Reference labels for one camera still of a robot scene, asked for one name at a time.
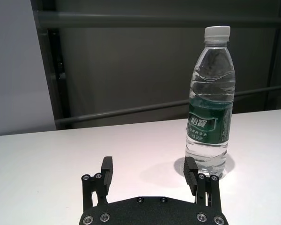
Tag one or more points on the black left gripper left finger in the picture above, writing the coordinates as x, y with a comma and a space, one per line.
107, 178

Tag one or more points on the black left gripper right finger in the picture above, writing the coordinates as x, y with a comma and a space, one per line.
190, 178

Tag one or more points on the clear water bottle green label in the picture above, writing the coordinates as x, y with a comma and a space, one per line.
210, 117

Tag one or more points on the thin grey horizontal rail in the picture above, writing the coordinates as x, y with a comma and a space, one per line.
131, 110

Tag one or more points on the black vertical frame post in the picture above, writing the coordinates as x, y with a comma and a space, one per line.
62, 93

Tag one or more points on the grey vertical frame post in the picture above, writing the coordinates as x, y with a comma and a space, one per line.
275, 58

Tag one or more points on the thick grey horizontal rail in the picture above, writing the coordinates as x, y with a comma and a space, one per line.
131, 20

